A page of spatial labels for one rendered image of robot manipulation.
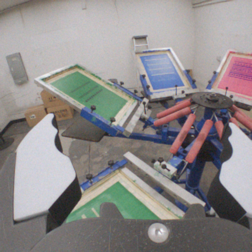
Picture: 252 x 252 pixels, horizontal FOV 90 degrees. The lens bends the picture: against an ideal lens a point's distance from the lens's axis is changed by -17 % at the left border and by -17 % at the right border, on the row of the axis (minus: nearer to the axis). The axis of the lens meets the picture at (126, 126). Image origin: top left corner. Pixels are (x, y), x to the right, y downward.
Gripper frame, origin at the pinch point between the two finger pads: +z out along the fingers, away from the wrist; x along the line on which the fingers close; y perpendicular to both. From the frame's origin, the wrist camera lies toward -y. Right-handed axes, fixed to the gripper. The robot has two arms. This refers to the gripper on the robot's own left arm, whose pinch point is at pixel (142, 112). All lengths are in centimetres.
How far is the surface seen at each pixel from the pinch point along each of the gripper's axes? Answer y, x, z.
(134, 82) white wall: 114, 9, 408
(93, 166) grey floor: 176, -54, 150
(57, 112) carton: 170, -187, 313
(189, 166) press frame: 67, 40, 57
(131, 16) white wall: -59, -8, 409
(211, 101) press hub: 29, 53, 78
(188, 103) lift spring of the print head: 38, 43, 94
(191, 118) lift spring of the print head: 41, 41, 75
